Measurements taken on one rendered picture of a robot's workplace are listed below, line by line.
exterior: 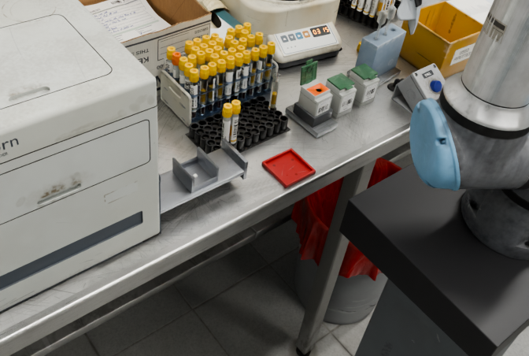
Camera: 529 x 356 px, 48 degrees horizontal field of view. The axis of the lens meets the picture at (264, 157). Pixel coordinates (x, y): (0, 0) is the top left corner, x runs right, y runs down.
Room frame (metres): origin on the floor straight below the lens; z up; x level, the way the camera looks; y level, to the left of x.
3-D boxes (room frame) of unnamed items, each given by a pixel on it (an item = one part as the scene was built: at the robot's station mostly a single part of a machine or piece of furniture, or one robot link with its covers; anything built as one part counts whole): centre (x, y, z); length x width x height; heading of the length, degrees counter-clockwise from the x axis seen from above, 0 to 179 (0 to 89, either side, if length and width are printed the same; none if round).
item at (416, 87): (1.01, -0.28, 0.92); 0.13 x 0.07 x 0.08; 44
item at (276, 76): (0.88, 0.00, 0.93); 0.01 x 0.01 x 0.10
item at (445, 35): (1.18, -0.35, 0.93); 0.13 x 0.13 x 0.10; 42
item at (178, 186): (0.65, 0.12, 0.92); 0.21 x 0.07 x 0.05; 134
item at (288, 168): (0.75, -0.04, 0.88); 0.07 x 0.07 x 0.01; 44
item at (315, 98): (0.90, -0.08, 0.92); 0.05 x 0.04 x 0.06; 47
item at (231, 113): (0.83, 0.05, 0.93); 0.17 x 0.09 x 0.11; 135
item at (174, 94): (0.93, 0.11, 0.91); 0.20 x 0.10 x 0.07; 134
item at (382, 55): (1.08, -0.21, 0.92); 0.10 x 0.07 x 0.10; 141
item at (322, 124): (0.90, -0.08, 0.89); 0.09 x 0.05 x 0.04; 47
